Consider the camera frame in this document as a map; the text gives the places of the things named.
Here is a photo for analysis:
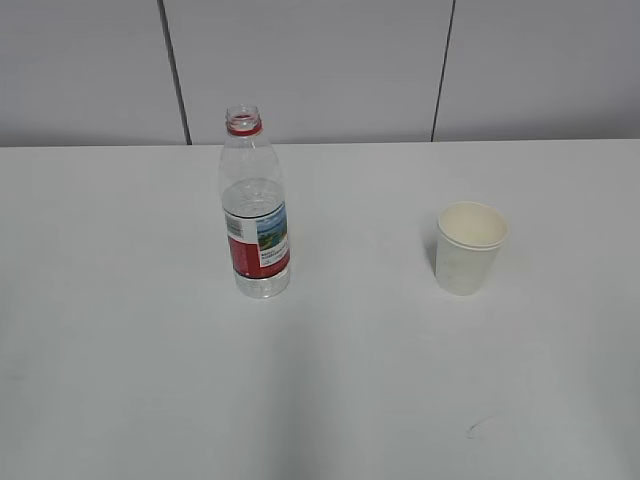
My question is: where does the clear plastic water bottle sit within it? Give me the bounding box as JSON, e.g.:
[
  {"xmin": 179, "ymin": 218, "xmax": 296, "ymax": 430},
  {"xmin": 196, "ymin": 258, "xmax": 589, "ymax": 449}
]
[{"xmin": 218, "ymin": 105, "xmax": 290, "ymax": 299}]

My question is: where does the white paper cup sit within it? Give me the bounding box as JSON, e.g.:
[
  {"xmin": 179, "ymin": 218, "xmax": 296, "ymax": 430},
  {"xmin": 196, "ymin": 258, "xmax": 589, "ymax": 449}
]
[{"xmin": 435, "ymin": 201, "xmax": 509, "ymax": 296}]

